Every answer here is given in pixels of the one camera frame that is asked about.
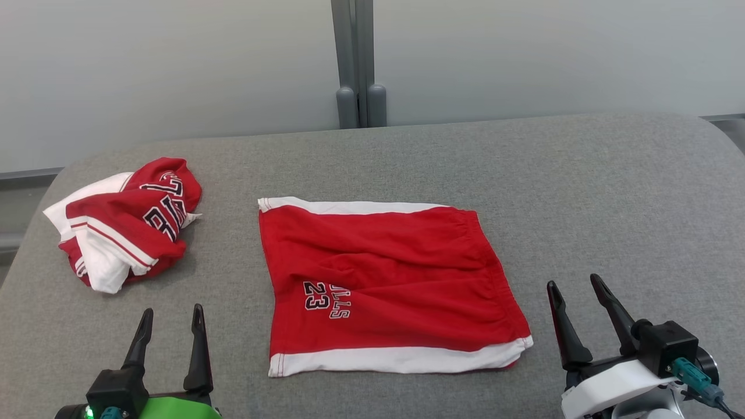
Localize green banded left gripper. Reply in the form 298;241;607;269
122;303;222;419

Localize red white basketball jersey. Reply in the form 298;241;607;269
43;157;203;294

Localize red white-trimmed basketball shorts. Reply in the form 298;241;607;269
258;197;534;378

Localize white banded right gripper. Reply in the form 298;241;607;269
547;274;679;419

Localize grey double partition post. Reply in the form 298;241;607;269
331;0;388;129

